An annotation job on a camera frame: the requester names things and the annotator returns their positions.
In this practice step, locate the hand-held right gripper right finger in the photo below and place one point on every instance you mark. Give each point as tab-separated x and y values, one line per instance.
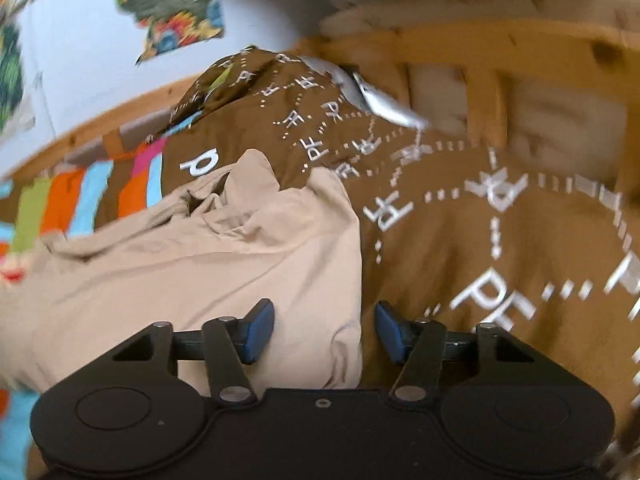
392	332

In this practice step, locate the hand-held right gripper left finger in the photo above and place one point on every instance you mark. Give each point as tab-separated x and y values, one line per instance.
257	332

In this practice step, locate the beige hooded jacket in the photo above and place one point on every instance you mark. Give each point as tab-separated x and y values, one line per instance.
200	270

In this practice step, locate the brown printed blanket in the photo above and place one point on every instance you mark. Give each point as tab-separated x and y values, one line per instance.
475	240

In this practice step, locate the brown printed pillow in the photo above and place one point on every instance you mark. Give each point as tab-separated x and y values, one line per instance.
260	105

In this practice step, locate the silver foil bag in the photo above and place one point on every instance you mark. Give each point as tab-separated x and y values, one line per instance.
380	102

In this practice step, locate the colourful patchwork blanket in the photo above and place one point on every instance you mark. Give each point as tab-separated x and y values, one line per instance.
65	200

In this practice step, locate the wooden bed frame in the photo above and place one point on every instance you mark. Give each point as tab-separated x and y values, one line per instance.
500	42

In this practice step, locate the landscape wall poster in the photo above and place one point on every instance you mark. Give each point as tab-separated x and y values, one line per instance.
170	5

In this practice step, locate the blond figure wall poster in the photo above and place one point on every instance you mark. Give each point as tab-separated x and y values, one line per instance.
10	70

